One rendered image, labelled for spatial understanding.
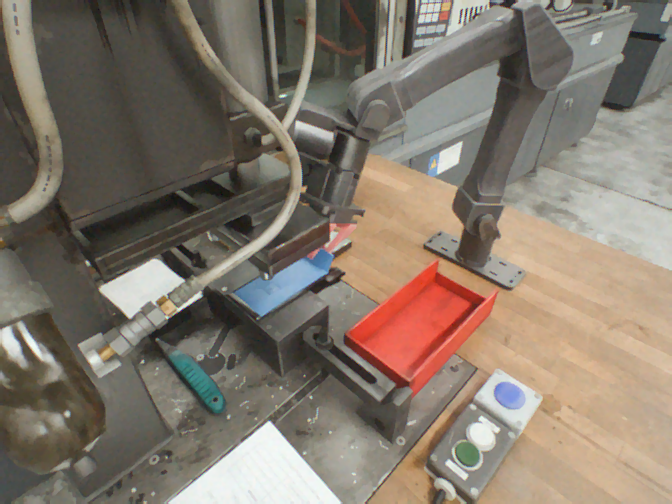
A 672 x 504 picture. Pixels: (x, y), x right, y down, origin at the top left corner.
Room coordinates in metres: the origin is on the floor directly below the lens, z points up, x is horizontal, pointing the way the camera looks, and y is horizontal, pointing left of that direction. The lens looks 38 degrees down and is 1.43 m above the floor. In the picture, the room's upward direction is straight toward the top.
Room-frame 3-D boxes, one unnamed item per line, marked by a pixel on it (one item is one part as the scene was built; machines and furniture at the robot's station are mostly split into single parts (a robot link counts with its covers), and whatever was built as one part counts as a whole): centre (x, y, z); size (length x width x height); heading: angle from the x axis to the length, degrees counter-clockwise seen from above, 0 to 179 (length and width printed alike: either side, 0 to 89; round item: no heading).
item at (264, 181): (0.41, 0.16, 1.22); 0.26 x 0.18 x 0.30; 136
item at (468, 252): (0.64, -0.28, 0.94); 0.20 x 0.07 x 0.08; 46
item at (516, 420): (0.31, -0.24, 0.90); 0.07 x 0.07 x 0.06; 46
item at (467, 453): (0.23, -0.16, 0.93); 0.03 x 0.03 x 0.02
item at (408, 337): (0.45, -0.14, 0.93); 0.25 x 0.12 x 0.06; 136
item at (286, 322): (0.47, 0.12, 0.98); 0.20 x 0.10 x 0.01; 46
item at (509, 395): (0.31, -0.24, 0.93); 0.04 x 0.04 x 0.02
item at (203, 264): (0.57, 0.27, 0.95); 0.15 x 0.03 x 0.10; 46
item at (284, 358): (0.47, 0.12, 0.94); 0.20 x 0.10 x 0.07; 46
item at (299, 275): (0.49, 0.08, 1.00); 0.15 x 0.07 x 0.03; 136
